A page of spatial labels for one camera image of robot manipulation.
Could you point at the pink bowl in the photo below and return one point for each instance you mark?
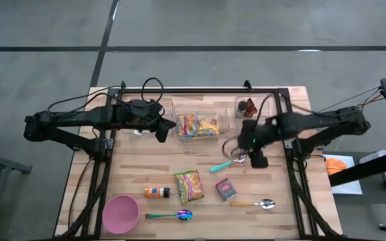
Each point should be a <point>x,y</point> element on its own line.
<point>121,214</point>

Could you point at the grey metal table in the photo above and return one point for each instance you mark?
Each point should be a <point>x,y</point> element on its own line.
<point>5,164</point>

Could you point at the orange spice bottle black cap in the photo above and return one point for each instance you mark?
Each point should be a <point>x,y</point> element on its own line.
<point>154,192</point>

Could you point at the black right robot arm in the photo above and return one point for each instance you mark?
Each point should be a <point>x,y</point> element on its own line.
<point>313,120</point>

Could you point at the black aluminium table frame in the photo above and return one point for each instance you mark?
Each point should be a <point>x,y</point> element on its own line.
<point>213,90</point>

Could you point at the yellow ramen noodle packet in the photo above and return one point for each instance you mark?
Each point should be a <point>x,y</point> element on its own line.
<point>208,127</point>

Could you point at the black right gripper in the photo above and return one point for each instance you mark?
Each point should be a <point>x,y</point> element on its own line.
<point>259,160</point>

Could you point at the dark-capped spice jar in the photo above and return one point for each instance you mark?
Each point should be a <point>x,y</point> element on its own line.
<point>241,107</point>

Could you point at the white paper sheet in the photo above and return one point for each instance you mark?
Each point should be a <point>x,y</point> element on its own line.
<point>350,187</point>

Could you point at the green-edged ramen noodle packet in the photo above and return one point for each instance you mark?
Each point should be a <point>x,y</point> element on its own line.
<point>189,186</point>

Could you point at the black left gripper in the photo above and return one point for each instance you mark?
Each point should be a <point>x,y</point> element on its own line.
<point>146,114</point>

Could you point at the orange cloth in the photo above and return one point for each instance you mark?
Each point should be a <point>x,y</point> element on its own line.
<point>335,166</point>

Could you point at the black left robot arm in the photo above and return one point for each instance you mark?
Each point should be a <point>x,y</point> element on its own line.
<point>79,117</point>

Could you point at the iridescent rainbow spoon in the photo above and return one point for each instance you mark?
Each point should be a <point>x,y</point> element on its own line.
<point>184,215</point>

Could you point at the clear plastic bin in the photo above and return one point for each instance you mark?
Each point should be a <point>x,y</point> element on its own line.
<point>223,114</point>
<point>169,110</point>
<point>240,124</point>

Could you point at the red-brown sauce packet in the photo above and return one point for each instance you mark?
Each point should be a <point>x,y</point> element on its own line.
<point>251,107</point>

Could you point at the pink orange ramen noodle packet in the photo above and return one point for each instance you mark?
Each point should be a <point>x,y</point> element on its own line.
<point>186,125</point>

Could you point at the red patterned spice tin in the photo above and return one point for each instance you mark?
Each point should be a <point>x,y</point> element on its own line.
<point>226,189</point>

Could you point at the white plastic container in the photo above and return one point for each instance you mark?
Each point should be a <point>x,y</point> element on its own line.
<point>377,154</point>

